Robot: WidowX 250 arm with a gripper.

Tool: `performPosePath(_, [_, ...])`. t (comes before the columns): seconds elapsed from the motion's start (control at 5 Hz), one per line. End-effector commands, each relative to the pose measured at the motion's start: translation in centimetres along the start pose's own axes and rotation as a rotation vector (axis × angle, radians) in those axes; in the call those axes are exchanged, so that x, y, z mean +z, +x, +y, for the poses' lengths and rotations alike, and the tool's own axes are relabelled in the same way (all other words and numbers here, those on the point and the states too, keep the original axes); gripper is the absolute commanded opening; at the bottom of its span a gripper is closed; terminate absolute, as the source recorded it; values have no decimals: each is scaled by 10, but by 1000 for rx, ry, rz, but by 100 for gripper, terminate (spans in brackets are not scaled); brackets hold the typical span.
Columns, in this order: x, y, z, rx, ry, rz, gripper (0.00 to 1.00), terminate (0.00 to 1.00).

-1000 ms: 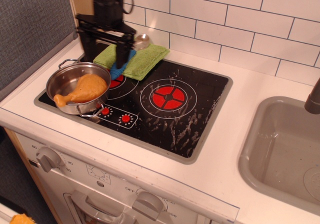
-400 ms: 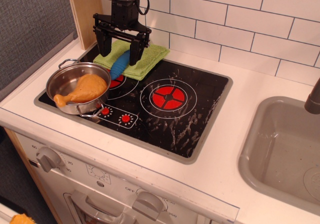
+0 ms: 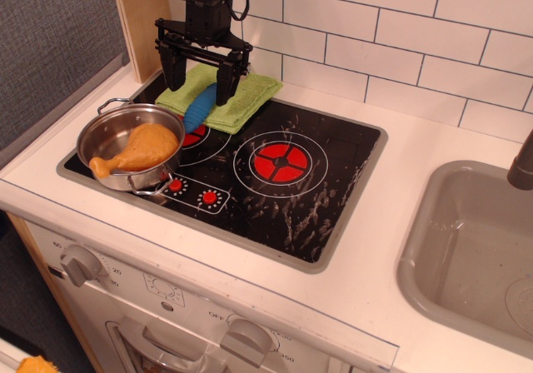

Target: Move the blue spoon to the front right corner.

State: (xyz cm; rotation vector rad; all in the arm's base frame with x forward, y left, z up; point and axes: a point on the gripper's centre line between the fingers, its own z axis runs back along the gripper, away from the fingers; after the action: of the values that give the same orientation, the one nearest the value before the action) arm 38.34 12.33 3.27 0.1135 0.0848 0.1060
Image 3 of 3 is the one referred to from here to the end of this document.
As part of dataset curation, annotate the blue handled metal spoon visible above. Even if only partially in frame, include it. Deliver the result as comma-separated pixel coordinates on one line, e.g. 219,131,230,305
183,83,217,134

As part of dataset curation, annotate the black toy stovetop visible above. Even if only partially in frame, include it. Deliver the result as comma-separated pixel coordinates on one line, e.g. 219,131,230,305
56,68,389,275

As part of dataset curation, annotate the silver metal pot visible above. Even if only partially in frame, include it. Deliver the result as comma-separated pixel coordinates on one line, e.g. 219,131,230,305
77,98,185,196

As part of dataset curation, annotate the orange object at corner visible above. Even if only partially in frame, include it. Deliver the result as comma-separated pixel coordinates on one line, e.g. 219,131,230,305
16,356,59,373

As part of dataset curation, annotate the orange toy chicken drumstick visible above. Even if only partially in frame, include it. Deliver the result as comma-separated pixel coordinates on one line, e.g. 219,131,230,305
89,123,179,179

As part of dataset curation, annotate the red left stove knob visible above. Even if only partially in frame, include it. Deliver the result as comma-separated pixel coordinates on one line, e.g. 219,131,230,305
167,179,183,192

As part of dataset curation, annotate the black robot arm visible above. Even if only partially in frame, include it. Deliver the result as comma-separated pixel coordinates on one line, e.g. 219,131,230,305
155,0,253,106

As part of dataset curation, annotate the white toy oven front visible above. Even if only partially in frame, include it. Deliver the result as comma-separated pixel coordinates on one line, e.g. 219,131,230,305
27,223,351,372

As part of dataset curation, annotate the grey oven knob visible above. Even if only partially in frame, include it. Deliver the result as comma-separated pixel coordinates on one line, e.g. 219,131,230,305
60,244,102,287
220,319,274,368

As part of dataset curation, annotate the grey faucet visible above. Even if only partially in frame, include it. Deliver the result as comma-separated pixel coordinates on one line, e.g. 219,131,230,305
507,131,533,191

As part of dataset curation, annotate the red right stove knob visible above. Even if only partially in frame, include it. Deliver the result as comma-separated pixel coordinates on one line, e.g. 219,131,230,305
202,191,218,206

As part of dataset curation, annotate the grey sink basin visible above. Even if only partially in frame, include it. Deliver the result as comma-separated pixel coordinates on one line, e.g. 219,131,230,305
397,161,532,358

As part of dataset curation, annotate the green folded cloth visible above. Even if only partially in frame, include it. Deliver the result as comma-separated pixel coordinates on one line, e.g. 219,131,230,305
156,64,282,134

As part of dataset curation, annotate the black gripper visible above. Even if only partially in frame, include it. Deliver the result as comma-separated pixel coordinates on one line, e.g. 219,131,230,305
155,0,253,106

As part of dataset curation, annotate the wooden side panel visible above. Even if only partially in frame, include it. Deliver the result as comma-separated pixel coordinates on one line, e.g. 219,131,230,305
116,0,171,83

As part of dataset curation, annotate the grey right oven knob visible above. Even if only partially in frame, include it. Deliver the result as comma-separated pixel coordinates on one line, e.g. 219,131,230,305
220,319,274,368

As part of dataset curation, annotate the red stove knob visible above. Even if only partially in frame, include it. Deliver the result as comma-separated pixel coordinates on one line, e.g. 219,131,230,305
202,191,218,206
167,179,183,192

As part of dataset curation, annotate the grey left oven knob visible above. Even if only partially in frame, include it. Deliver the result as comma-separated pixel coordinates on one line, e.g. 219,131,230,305
60,244,102,287

